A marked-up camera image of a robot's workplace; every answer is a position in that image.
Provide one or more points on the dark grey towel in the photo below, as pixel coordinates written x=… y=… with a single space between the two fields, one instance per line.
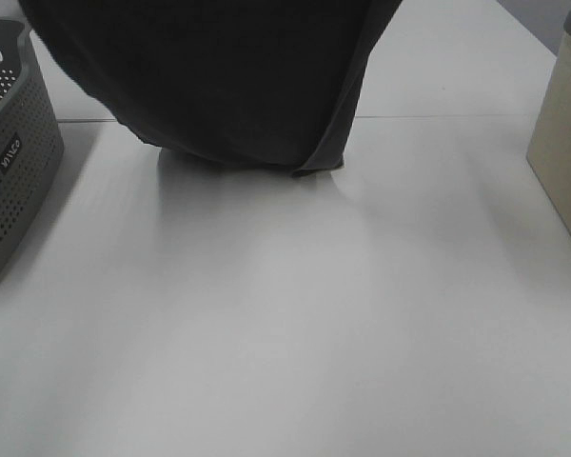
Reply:
x=251 y=84

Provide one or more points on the grey perforated plastic basket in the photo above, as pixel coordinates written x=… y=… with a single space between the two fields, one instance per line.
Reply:
x=31 y=144

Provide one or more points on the beige fabric bin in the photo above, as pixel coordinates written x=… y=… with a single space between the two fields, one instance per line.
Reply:
x=549 y=151

